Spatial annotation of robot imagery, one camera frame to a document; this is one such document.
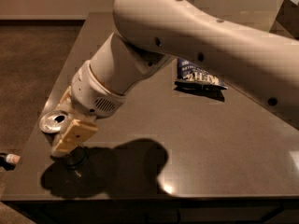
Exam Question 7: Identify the silver blue redbull can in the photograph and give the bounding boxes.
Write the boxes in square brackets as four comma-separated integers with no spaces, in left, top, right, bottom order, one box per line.
[38,110,86,170]

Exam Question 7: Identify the dark bottle with label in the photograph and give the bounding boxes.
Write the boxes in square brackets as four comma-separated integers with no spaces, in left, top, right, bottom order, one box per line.
[0,153,21,171]

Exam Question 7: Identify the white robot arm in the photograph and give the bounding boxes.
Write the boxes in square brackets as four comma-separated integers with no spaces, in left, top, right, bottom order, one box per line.
[51,0,299,157]

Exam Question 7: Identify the blue chip bag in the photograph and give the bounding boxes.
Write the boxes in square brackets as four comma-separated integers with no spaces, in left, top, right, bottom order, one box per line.
[175,58,227,90]

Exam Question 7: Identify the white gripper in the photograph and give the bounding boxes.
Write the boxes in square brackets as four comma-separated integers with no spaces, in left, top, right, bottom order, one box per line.
[50,60,125,158]

